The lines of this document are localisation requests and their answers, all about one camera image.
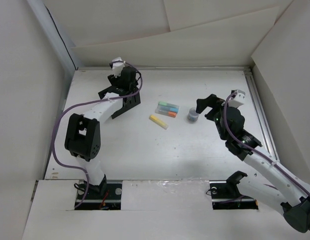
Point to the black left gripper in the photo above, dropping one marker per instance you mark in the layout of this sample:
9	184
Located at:
114	80

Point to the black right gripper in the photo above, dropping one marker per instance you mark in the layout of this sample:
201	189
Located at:
212	101

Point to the clear jar of paper clips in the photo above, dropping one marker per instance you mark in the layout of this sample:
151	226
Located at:
192	115

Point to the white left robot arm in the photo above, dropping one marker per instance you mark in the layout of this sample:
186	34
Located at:
83	135

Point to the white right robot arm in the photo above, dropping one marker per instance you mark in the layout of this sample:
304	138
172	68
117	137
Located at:
286	193

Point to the black two-compartment organizer box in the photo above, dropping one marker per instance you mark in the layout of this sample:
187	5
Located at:
128	102

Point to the blue highlighter marker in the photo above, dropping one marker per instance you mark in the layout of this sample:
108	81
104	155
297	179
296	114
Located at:
167	108

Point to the green highlighter marker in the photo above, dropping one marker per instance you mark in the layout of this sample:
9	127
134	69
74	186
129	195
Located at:
166	104

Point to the orange highlighter marker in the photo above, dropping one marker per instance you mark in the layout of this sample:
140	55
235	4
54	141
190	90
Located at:
165	113

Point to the yellow highlighter marker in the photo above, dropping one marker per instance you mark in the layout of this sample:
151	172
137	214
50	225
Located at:
159	122

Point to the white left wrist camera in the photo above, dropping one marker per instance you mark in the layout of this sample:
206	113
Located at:
117	66

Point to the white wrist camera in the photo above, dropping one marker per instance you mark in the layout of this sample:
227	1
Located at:
237	99
117	66

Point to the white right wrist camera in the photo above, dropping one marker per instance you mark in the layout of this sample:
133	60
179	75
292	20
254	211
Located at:
237	99

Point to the aluminium rail back edge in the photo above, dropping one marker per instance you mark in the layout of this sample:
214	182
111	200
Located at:
195	68

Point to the aluminium rail edge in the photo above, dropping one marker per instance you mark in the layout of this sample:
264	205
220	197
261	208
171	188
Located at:
195	68
263	123

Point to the aluminium rail right edge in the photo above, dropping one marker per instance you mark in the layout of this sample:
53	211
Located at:
263	123

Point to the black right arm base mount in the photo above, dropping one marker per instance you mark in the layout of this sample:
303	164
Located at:
226	196

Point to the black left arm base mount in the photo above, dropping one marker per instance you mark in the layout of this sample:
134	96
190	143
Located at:
106	197

